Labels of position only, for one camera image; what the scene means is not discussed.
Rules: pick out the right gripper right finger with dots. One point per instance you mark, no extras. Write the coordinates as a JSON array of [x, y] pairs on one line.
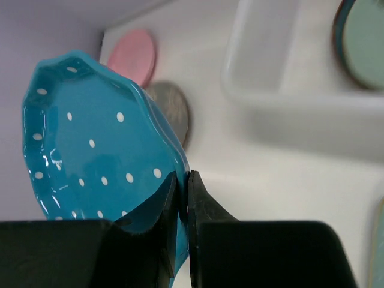
[[227, 252]]

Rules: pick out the dark teal round plate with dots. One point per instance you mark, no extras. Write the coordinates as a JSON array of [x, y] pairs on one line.
[[337, 34]]

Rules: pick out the pink round plate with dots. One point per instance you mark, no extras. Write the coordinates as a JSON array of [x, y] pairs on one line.
[[134, 56]]

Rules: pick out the grey reindeer plate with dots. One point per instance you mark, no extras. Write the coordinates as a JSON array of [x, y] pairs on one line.
[[173, 104]]

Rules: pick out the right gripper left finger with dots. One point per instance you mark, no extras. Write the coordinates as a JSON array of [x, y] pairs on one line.
[[148, 253]]

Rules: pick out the translucent plastic bin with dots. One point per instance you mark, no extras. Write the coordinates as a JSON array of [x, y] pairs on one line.
[[280, 66]]

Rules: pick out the green flower round plate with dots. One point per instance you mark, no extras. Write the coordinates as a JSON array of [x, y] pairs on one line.
[[363, 43]]

